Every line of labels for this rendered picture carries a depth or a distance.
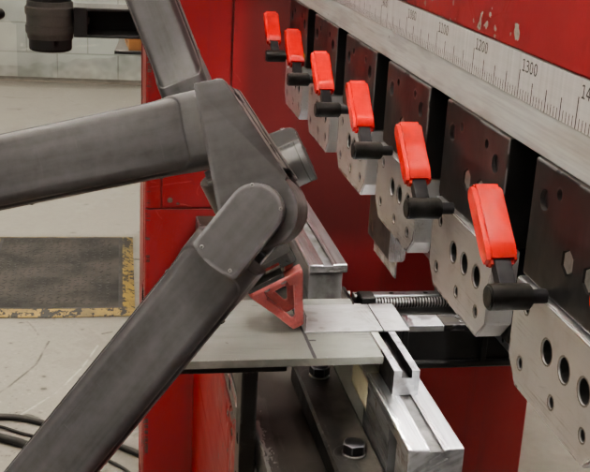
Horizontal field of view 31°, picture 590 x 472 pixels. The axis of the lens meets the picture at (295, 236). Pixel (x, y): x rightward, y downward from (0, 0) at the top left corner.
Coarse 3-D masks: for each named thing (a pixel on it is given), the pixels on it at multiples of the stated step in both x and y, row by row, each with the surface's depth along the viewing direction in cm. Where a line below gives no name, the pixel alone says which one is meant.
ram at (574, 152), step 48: (432, 0) 96; (480, 0) 84; (528, 0) 75; (576, 0) 67; (384, 48) 113; (528, 48) 75; (576, 48) 67; (480, 96) 84; (528, 144) 75; (576, 144) 67
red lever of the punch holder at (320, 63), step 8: (312, 56) 130; (320, 56) 130; (328, 56) 130; (312, 64) 130; (320, 64) 129; (328, 64) 129; (312, 72) 130; (320, 72) 128; (328, 72) 129; (320, 80) 128; (328, 80) 128; (320, 88) 127; (328, 88) 128; (320, 96) 128; (328, 96) 127; (320, 104) 126; (328, 104) 126; (336, 104) 126; (320, 112) 126; (328, 112) 126; (336, 112) 126; (344, 112) 127
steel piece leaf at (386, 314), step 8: (368, 304) 137; (376, 304) 137; (384, 304) 137; (392, 304) 137; (376, 312) 134; (384, 312) 135; (392, 312) 135; (384, 320) 132; (392, 320) 132; (400, 320) 132; (384, 328) 130; (392, 328) 130; (400, 328) 130
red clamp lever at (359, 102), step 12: (348, 84) 112; (360, 84) 111; (348, 96) 111; (360, 96) 110; (348, 108) 111; (360, 108) 110; (360, 120) 109; (372, 120) 110; (360, 132) 109; (360, 144) 107; (372, 144) 107; (360, 156) 107; (372, 156) 108
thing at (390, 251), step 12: (372, 204) 130; (372, 216) 130; (372, 228) 130; (384, 228) 125; (384, 240) 125; (396, 240) 122; (384, 252) 125; (396, 252) 123; (384, 264) 128; (396, 264) 123
